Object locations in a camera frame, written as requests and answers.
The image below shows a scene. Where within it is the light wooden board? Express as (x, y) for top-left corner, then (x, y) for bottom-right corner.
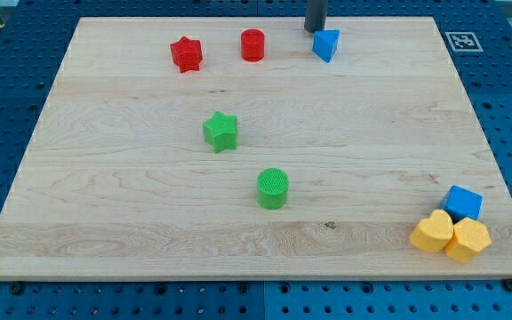
(0, 17), (512, 282)

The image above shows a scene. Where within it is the blue cube block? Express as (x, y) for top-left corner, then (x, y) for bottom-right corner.
(440, 185), (483, 222)

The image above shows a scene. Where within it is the white fiducial marker tag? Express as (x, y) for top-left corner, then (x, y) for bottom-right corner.
(445, 31), (483, 52)

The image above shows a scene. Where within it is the yellow heart block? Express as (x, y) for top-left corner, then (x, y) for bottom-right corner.
(409, 209), (453, 252)

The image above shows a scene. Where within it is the blue triangle block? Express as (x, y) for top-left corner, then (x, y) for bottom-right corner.
(312, 29), (340, 63)

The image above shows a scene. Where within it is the red cylinder block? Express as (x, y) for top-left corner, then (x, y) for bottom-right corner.
(240, 28), (265, 62)

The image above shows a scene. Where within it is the yellow hexagon block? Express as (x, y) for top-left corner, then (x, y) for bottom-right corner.
(444, 218), (492, 264)

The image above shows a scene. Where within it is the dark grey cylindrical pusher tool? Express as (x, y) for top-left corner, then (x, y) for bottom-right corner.
(304, 0), (328, 33)

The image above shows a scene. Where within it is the red star block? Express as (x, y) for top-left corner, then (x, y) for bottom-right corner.
(170, 36), (203, 73)

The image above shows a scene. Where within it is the green star block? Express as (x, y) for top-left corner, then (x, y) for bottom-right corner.
(203, 111), (237, 153)

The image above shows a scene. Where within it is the green cylinder block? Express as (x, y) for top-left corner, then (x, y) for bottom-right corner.
(257, 168), (289, 210)

